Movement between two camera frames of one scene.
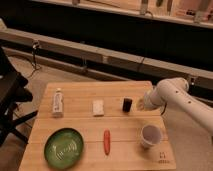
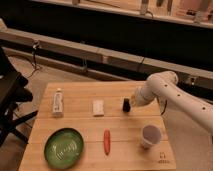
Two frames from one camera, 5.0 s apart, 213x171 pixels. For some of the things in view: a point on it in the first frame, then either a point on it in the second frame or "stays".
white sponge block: [98, 107] stays
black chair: [12, 94] stays
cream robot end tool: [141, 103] -> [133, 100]
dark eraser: [127, 103] stays
